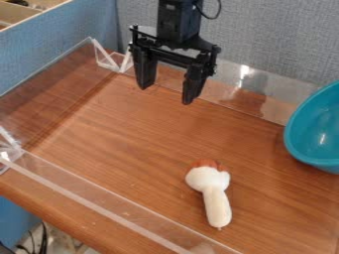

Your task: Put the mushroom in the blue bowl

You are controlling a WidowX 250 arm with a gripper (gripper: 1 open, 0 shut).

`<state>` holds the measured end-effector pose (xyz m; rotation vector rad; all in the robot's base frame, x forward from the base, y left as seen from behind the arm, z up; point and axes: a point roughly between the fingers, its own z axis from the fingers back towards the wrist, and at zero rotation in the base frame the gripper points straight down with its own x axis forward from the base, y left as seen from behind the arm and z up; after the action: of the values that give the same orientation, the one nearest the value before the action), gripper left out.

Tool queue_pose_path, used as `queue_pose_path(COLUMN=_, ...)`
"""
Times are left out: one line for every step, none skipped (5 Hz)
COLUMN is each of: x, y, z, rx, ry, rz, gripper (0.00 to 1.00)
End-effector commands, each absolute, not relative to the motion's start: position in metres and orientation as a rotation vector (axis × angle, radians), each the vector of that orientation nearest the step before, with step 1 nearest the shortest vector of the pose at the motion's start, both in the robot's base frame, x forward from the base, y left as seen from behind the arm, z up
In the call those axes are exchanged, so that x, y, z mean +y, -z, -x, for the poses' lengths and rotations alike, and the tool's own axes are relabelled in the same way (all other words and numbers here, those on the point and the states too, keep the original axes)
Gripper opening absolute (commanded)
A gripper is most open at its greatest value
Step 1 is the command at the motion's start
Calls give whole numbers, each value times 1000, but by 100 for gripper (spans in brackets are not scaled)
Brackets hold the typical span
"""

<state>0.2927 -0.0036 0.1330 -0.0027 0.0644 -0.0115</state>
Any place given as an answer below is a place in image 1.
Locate wooden shelf unit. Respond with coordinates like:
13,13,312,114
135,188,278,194
0,0,74,31

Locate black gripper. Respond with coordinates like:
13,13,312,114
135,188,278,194
130,25,222,105

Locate clear acrylic wall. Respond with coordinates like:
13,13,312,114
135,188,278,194
0,37,95,97
0,145,243,254
118,49,323,127

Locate clear acrylic corner bracket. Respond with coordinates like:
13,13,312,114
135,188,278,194
91,39,134,73

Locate black cables under table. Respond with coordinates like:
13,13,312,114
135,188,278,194
0,221,51,254

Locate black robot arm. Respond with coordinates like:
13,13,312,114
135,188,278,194
130,0,222,105

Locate clear acrylic front wall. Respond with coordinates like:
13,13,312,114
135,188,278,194
0,145,243,254

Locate clear acrylic back wall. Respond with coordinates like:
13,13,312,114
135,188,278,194
118,49,323,127

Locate clear acrylic left wall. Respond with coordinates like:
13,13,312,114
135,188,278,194
0,37,95,97

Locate blue plastic bowl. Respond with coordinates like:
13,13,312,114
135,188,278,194
283,80,339,175

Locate white plush mushroom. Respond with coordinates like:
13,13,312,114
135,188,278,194
186,159,232,230

